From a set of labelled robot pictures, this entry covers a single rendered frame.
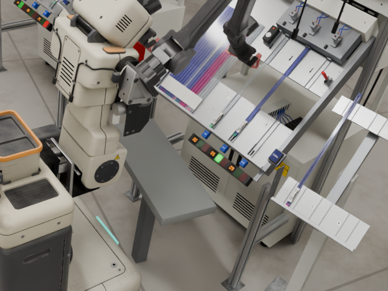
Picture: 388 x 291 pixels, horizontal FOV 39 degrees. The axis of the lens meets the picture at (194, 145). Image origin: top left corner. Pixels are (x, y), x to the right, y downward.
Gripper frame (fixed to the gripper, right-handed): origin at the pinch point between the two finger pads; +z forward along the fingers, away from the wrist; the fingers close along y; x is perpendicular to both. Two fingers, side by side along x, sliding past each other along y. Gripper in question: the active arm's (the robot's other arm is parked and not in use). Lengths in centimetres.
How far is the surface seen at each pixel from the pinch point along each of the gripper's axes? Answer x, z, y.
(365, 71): -30, 25, -33
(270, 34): -17.5, 9.0, 5.3
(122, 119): 51, 56, 74
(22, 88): 76, 66, 159
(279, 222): 41, 59, -34
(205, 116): 27.0, 13.7, 7.0
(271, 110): 1.1, 48.3, 1.4
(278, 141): 17.6, 14.4, -26.9
